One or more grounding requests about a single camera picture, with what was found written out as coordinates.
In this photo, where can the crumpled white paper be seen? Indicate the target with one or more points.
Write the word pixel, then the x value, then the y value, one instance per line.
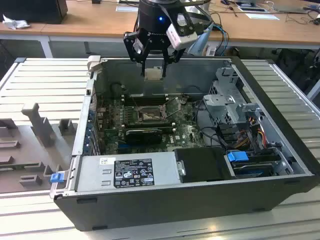
pixel 15 23

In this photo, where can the grey parts rack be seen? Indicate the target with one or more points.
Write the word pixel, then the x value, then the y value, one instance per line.
pixel 30 150

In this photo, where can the black graphics card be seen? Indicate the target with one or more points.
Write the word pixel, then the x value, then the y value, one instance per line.
pixel 142 137

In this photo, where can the grey laptop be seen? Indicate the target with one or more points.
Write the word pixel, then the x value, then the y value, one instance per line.
pixel 292 7

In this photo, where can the green motherboard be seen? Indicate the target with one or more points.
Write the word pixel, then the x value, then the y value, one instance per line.
pixel 185 135

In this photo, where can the black plastic shroud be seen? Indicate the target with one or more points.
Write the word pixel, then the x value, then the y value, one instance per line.
pixel 202 165

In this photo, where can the coin battery holder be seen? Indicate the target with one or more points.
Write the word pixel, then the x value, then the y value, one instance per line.
pixel 184 100

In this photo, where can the metal drive cage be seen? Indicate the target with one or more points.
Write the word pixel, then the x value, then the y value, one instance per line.
pixel 220 102

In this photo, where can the small square silver CPU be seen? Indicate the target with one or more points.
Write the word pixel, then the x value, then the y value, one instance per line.
pixel 152 74

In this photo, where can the green RAM stick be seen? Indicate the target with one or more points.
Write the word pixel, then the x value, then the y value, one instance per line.
pixel 12 167

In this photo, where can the white paper sheet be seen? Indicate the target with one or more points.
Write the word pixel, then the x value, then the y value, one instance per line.
pixel 125 9
pixel 262 16

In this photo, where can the pale blue teach pendant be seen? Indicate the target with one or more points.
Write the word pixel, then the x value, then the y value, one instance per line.
pixel 200 42

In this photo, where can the wooden desk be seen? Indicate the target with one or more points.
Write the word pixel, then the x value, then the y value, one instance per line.
pixel 15 32
pixel 100 22

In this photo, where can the small white device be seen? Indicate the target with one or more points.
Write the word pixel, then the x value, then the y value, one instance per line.
pixel 211 51

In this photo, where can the hard disk in blue carrier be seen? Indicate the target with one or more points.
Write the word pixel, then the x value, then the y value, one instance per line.
pixel 237 156

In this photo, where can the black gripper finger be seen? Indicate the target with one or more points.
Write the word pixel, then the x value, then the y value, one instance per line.
pixel 175 56
pixel 132 47

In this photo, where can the CPU socket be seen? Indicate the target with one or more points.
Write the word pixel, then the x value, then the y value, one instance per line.
pixel 150 115

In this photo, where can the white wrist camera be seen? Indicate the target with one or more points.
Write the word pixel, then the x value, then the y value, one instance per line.
pixel 178 40

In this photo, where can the black office chair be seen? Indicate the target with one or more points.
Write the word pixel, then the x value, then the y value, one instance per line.
pixel 292 67

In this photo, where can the black RAM slot bank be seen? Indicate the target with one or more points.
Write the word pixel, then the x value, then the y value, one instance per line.
pixel 165 128
pixel 150 100

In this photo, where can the black box on desk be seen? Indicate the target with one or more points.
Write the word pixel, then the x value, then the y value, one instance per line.
pixel 32 10

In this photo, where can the black open PC case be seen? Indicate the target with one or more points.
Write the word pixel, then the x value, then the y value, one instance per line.
pixel 150 210

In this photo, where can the blue case latch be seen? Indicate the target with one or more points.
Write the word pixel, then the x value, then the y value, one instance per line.
pixel 56 178

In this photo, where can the silver power supply unit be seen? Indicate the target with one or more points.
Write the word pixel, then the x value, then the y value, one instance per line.
pixel 95 172

